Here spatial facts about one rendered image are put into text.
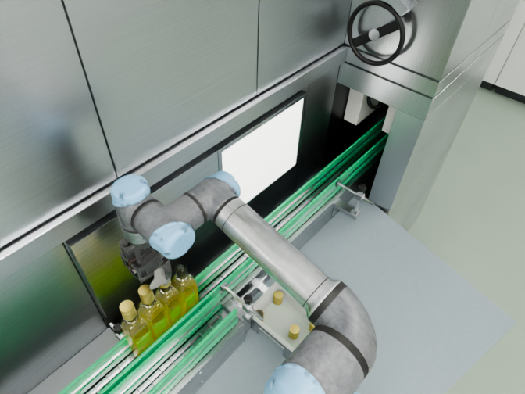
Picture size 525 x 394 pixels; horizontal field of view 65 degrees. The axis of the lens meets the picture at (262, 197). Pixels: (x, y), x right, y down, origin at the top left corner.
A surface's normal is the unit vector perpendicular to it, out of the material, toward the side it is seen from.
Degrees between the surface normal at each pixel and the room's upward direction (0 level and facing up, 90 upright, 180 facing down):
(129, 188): 0
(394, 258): 0
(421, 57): 90
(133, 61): 90
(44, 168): 90
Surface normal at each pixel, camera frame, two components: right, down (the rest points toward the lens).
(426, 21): -0.66, 0.53
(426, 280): 0.04, -0.69
